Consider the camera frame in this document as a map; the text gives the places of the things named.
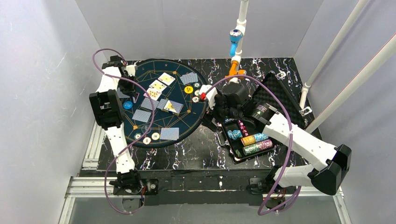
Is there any blue small blind button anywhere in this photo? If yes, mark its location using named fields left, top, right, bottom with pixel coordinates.
left=123, top=101, right=133, bottom=110

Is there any face down board card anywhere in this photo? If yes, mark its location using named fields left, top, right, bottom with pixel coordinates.
left=141, top=98, right=159, bottom=110

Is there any card drawn from deck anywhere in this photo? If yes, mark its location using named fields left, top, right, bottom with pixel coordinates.
left=132, top=109, right=152, bottom=123

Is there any red and white poker chip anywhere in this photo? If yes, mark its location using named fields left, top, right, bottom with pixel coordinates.
left=191, top=96, right=200, bottom=103

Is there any clear dealer button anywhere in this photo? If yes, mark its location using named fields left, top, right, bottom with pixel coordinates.
left=141, top=125, right=152, bottom=133

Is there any face up playing card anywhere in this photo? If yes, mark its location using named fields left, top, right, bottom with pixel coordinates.
left=158, top=72, right=176, bottom=86

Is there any yellow big blind button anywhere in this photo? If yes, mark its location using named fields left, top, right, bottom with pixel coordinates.
left=184, top=86, right=194, bottom=94

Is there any blue backed card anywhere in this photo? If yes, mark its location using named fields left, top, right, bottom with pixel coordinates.
left=169, top=127, right=179, bottom=140
left=160, top=128, right=170, bottom=140
left=116, top=88, right=130, bottom=99
left=186, top=73, right=198, bottom=83
left=180, top=74, right=192, bottom=85

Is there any boxed deck of playing cards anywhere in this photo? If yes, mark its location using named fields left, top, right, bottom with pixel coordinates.
left=162, top=100, right=184, bottom=116

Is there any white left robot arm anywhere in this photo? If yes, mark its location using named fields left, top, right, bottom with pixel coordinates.
left=89, top=56, right=139, bottom=175

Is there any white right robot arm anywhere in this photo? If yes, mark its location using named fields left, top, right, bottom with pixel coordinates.
left=199, top=83, right=352, bottom=196

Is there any light blue chip stack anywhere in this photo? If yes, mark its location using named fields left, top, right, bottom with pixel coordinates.
left=227, top=130, right=243, bottom=140

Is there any round dark blue poker mat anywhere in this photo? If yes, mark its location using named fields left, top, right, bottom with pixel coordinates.
left=124, top=59, right=207, bottom=148

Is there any yellow chip stack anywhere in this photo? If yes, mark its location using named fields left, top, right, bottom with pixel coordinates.
left=241, top=135, right=256, bottom=146

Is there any black poker chip case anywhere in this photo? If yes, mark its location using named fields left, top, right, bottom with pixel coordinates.
left=221, top=72, right=307, bottom=163

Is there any green and purple chip row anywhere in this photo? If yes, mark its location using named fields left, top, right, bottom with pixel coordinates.
left=242, top=139, right=273, bottom=155

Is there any white thin diagonal pole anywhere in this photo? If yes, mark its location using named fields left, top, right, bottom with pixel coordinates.
left=299, top=0, right=369, bottom=109

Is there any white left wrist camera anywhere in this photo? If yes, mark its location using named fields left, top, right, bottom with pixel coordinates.
left=125, top=64, right=137, bottom=77

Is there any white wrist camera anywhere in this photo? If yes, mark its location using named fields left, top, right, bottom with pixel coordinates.
left=198, top=85, right=218, bottom=110
left=125, top=64, right=137, bottom=77

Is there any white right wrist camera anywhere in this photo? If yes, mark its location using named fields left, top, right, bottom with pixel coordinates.
left=198, top=85, right=218, bottom=110

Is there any white pipe camera stand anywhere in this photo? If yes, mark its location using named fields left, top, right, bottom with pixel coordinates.
left=226, top=0, right=249, bottom=83

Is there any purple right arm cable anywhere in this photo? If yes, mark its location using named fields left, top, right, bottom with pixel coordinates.
left=202, top=75, right=302, bottom=216

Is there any aluminium frame rail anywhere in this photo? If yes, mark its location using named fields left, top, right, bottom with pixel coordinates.
left=59, top=122, right=112, bottom=224

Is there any white diagonal frame pole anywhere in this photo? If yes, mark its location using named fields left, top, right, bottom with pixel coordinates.
left=305, top=34, right=396, bottom=133

